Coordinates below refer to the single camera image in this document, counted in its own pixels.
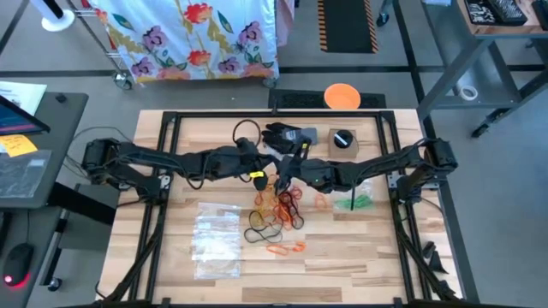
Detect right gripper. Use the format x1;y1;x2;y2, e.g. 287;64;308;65
276;143;333;196

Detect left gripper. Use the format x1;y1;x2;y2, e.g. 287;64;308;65
216;137;286;179

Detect clear plastic zip bag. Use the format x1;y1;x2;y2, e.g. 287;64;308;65
332;179;377;212

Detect pile of coloured rubber bands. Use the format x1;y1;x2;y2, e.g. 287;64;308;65
250;200;279;228

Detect black work glove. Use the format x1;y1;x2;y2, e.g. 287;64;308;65
261;127;319;156
265;122;301;136

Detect small cardboard box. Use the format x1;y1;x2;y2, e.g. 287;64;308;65
328;127;360;160

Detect black grate floor mat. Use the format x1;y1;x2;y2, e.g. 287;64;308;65
268;88;387;110

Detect orange disc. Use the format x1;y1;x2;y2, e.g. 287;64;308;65
324;83;362;110

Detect pile of clear plastic bags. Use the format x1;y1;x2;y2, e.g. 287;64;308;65
191;202;243;281

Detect pink cloth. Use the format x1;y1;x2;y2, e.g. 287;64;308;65
276;0;296;47

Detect floral print cloth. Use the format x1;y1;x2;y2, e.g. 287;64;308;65
87;0;280;85

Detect black hazard-striped floor mat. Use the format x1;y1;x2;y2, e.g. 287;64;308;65
317;0;380;55

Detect white tape roll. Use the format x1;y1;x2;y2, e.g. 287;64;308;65
459;84;480;102

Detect black office desk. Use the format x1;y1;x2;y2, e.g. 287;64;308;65
0;92;90;210

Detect black parts tray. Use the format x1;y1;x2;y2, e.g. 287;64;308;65
464;0;497;25
487;0;528;27

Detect grey plastic sleeve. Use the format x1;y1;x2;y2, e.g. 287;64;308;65
0;149;52;200

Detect wood-topped grey workbench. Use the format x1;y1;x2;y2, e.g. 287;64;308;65
417;0;548;139

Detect black pole white base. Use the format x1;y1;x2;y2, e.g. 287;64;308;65
29;0;76;33

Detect yellow sticky note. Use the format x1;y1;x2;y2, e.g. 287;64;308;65
0;133;39;158

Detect white paper sheet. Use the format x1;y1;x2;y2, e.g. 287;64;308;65
0;80;48;116

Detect black computer monitor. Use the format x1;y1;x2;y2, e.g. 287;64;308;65
0;94;51;137

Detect black computer mouse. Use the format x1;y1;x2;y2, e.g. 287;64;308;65
2;242;34;288

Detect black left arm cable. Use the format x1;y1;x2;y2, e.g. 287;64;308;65
232;118;270;192

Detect black aluminium table frame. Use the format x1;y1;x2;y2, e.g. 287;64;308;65
102;110;462;308

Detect metal wire rack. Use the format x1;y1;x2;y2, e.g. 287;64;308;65
63;0;134;91

